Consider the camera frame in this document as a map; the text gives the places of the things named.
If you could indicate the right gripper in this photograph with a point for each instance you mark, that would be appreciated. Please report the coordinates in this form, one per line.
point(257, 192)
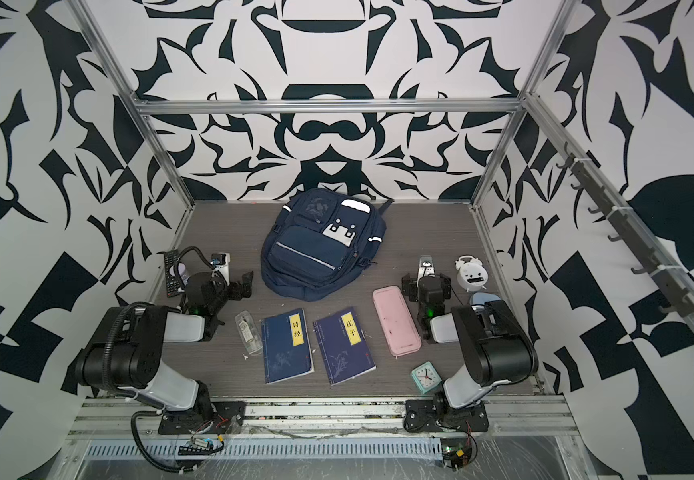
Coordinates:
point(429, 279)

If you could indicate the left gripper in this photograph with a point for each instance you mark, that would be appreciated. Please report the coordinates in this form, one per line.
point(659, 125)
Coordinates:
point(234, 287)

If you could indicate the navy blue student backpack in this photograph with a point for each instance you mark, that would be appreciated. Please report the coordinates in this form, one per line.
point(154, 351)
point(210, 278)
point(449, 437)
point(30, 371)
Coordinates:
point(320, 242)

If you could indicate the purple book yellow label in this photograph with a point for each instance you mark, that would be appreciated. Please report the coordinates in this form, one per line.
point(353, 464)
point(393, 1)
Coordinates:
point(343, 346)

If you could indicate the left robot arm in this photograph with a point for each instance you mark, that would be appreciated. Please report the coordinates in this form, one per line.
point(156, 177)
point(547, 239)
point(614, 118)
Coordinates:
point(124, 356)

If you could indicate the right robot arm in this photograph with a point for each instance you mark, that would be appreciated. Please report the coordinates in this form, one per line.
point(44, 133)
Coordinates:
point(495, 348)

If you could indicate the clear plastic pen box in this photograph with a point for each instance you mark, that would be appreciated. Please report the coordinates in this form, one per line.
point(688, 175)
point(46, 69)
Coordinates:
point(249, 333)

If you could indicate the light blue small case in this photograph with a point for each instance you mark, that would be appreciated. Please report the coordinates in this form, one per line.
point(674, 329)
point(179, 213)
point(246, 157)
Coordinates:
point(481, 298)

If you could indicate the pink pencil case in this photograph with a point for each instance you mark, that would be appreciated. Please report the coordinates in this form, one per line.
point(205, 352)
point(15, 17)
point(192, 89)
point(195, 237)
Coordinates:
point(396, 321)

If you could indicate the small purple bottle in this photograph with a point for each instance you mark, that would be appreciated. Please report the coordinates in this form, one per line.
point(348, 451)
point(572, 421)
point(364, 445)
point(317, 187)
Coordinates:
point(184, 274)

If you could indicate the black remote control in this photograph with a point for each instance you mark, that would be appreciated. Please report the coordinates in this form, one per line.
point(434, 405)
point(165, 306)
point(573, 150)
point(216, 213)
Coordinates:
point(173, 280)

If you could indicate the blue book yellow label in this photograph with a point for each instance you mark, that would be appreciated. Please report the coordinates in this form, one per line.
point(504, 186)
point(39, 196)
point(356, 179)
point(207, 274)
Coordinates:
point(286, 347)

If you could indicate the green square alarm clock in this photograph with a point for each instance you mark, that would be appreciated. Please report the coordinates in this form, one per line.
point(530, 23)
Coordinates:
point(426, 377)

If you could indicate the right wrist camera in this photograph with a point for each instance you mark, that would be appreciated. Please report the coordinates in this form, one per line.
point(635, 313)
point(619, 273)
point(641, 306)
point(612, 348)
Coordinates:
point(425, 267)

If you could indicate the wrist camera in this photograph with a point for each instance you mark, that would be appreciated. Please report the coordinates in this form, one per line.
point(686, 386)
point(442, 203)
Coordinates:
point(425, 267)
point(220, 263)

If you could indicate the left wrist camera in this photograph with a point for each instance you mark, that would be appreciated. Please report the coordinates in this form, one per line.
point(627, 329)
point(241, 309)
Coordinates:
point(220, 263)

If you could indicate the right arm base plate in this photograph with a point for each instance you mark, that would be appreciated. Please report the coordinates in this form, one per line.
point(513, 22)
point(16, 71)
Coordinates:
point(434, 416)

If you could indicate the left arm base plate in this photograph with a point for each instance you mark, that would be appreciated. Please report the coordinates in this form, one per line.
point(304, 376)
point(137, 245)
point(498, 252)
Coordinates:
point(225, 417)

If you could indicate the aluminium frame rail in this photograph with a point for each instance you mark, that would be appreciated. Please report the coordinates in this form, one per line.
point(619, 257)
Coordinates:
point(509, 415)

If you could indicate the wall hook rail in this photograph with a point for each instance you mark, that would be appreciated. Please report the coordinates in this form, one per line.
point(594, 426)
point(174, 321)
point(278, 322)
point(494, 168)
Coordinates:
point(629, 229)

